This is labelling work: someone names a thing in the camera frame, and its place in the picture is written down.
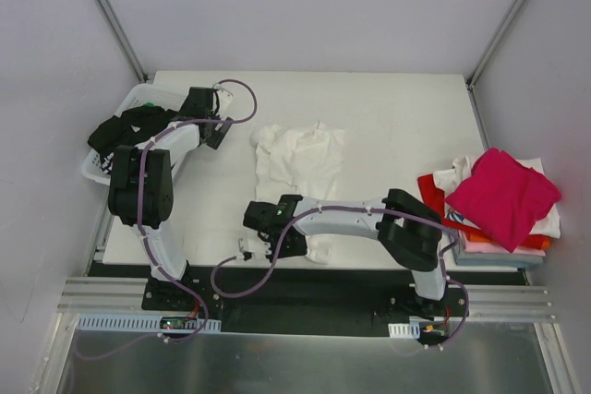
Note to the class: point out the grey cable duct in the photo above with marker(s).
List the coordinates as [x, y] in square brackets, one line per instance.
[146, 323]
[404, 331]

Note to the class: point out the light blue folded t-shirt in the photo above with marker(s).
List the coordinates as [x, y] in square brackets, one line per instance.
[463, 258]

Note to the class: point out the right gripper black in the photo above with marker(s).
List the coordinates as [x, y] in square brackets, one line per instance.
[266, 237]

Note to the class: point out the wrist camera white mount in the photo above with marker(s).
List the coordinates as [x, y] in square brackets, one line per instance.
[225, 98]
[252, 248]

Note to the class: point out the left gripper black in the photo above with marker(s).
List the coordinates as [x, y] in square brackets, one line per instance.
[217, 133]

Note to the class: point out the magenta t-shirt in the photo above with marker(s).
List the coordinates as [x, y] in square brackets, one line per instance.
[508, 200]

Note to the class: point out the black printed t-shirt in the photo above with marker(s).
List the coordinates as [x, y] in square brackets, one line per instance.
[133, 126]

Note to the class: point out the pink folded t-shirt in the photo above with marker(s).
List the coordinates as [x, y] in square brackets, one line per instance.
[486, 248]

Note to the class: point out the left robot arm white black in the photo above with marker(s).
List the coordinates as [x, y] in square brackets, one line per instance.
[141, 190]

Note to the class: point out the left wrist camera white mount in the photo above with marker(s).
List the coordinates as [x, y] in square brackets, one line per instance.
[225, 98]

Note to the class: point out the aluminium rail profile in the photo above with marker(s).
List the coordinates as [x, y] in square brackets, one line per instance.
[493, 303]

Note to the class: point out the white folded t-shirt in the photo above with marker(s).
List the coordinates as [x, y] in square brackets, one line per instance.
[547, 214]

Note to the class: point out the right grey cable duct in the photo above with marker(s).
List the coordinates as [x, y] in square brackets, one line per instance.
[404, 331]

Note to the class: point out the red t-shirt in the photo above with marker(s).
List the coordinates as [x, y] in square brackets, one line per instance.
[433, 197]

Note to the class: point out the white floral print t-shirt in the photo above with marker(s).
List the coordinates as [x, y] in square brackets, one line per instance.
[307, 161]

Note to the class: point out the right aluminium frame post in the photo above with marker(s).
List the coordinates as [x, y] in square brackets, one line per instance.
[502, 31]

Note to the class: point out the left aluminium frame post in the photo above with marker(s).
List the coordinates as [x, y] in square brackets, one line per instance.
[123, 42]

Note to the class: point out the white plastic laundry basket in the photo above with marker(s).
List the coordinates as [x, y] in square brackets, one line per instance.
[161, 96]

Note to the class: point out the orange folded t-shirt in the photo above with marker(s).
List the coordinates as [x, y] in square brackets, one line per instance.
[534, 241]

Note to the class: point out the left grey cable duct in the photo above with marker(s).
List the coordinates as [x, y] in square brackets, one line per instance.
[146, 323]

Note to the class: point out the aluminium frame post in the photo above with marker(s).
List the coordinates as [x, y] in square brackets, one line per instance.
[123, 42]
[502, 31]

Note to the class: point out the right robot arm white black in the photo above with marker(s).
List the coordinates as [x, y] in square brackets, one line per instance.
[408, 230]

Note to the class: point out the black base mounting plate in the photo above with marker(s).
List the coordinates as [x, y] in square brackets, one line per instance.
[322, 302]

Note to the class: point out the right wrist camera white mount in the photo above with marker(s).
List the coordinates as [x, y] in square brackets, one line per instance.
[252, 248]

